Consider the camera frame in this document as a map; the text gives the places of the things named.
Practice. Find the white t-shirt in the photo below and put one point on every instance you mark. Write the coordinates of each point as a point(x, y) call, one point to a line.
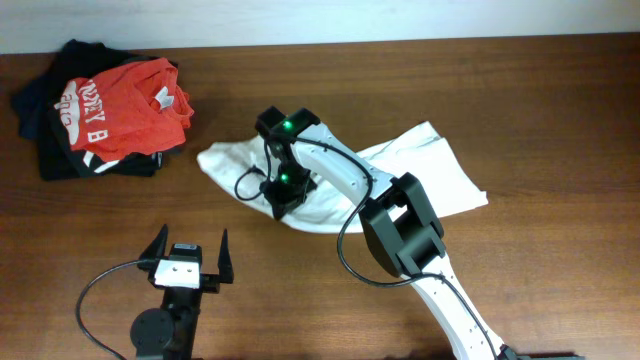
point(240, 167)

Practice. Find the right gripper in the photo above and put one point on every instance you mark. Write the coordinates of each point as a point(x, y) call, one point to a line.
point(281, 194)

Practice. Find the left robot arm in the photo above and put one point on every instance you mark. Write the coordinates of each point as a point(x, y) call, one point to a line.
point(168, 331)

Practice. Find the black folded clothes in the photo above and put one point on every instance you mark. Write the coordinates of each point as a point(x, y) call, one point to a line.
point(34, 106)

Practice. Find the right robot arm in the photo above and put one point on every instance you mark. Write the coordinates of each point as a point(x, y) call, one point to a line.
point(400, 226)

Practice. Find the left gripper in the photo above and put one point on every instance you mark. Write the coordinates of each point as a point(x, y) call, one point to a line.
point(210, 280)

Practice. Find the red printed t-shirt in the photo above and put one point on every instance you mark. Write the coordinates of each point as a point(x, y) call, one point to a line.
point(136, 108)

